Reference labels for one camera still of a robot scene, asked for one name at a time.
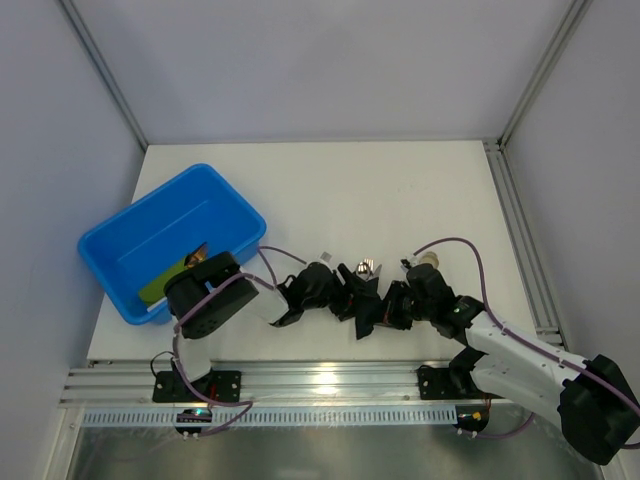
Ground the green packet in bin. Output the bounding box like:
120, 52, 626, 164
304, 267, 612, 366
138, 242, 212, 314

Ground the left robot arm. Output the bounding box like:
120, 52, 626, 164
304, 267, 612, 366
156, 252, 381, 403

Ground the frame post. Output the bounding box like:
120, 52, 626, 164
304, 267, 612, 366
497, 0, 593, 150
57, 0, 149, 152

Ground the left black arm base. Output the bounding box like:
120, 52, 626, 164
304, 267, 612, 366
152, 369, 242, 403

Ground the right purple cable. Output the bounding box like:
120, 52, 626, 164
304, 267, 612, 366
412, 237, 640, 440

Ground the slotted cable duct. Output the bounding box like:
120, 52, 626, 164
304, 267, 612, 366
81, 405, 458, 428

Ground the black paper napkin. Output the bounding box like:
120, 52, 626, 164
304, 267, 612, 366
348, 277, 386, 340

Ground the left frame post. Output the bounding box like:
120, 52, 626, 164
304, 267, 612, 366
57, 0, 149, 152

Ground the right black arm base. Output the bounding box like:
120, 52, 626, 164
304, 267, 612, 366
416, 365, 455, 401

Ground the blue plastic bin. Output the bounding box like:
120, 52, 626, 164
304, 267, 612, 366
77, 163, 267, 326

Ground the aluminium rail frame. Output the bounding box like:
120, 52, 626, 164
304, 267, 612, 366
58, 359, 606, 410

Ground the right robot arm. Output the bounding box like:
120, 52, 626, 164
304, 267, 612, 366
385, 261, 639, 466

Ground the right frame post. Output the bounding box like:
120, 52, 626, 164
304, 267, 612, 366
497, 0, 593, 150

